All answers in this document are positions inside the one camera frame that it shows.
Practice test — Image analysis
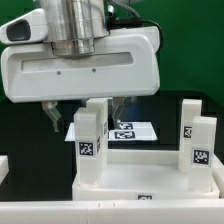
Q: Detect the white flat base plate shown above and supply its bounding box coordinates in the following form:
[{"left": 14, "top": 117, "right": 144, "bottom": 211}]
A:
[{"left": 64, "top": 121, "right": 159, "bottom": 142}]

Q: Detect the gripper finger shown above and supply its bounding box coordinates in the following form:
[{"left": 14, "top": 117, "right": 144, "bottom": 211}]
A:
[
  {"left": 112, "top": 97, "right": 125, "bottom": 129},
  {"left": 42, "top": 101, "right": 62, "bottom": 132}
]

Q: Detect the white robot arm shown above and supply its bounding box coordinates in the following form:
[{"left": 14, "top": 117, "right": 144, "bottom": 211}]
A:
[{"left": 0, "top": 0, "right": 162, "bottom": 124}]

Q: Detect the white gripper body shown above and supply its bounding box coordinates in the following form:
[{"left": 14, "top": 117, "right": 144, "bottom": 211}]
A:
[{"left": 0, "top": 9, "right": 160, "bottom": 102}]

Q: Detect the white desk top tray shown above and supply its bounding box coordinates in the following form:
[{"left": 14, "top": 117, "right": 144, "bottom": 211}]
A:
[{"left": 72, "top": 149, "right": 221, "bottom": 201}]

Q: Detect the white front rail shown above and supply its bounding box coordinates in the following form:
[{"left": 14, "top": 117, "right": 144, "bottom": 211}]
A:
[{"left": 0, "top": 199, "right": 224, "bottom": 224}]

